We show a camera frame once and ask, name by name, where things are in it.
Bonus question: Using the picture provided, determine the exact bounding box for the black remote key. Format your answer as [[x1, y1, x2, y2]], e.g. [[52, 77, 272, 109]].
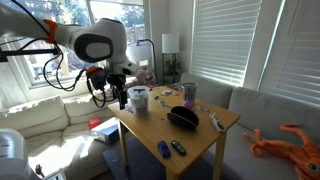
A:
[[171, 140, 186, 156]]

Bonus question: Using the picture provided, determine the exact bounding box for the blue toy car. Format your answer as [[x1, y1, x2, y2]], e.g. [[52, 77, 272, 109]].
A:
[[157, 141, 171, 158]]

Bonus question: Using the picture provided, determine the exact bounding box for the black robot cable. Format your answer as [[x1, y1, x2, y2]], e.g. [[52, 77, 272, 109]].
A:
[[0, 19, 108, 109]]

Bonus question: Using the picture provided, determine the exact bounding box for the white floor lamp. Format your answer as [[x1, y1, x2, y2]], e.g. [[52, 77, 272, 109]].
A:
[[162, 33, 180, 83]]

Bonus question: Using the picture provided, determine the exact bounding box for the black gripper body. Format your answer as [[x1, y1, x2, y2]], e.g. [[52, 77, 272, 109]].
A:
[[87, 67, 126, 93]]

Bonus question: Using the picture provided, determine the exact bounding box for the arc floor lamp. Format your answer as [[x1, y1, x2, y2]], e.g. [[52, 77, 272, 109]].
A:
[[127, 39, 157, 85]]

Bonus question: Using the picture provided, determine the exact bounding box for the metal tumbler cup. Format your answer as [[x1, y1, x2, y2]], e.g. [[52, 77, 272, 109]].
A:
[[182, 82, 198, 102]]

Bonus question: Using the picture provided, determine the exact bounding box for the clear plastic bucket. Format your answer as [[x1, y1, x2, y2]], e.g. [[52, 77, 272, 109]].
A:
[[128, 86, 149, 116]]

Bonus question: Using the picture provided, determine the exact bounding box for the blue white box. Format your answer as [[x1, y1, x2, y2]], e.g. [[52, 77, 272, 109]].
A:
[[91, 117, 119, 145]]

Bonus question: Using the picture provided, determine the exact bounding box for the dark blue rug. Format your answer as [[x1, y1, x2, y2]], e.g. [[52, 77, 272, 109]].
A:
[[103, 138, 213, 180]]

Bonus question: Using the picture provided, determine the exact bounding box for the white sofa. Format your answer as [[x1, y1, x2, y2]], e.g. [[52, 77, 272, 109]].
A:
[[0, 95, 113, 180]]

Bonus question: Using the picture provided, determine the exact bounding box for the wooden side table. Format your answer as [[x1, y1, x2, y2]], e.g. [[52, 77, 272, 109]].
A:
[[108, 87, 240, 180]]

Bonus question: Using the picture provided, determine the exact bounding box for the orange plush octopus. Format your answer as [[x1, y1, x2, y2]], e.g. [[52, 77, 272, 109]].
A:
[[243, 122, 320, 180]]

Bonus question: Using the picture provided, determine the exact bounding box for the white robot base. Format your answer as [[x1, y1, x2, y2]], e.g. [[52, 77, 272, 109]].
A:
[[0, 129, 31, 180]]

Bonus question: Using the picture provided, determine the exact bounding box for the purple ball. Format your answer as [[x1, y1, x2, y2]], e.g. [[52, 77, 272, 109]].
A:
[[183, 101, 193, 109]]

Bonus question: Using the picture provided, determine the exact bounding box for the red small box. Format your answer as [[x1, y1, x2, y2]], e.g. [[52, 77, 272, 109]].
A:
[[88, 117, 102, 129]]

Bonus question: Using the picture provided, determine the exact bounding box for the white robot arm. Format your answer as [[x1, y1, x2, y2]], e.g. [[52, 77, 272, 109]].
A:
[[0, 3, 138, 109]]

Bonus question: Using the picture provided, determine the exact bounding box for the grey sofa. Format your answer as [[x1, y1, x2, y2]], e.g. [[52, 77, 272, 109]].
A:
[[180, 73, 320, 180]]

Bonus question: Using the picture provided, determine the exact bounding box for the small wrapped packet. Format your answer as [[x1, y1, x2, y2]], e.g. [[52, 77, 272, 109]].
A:
[[209, 114, 224, 132]]

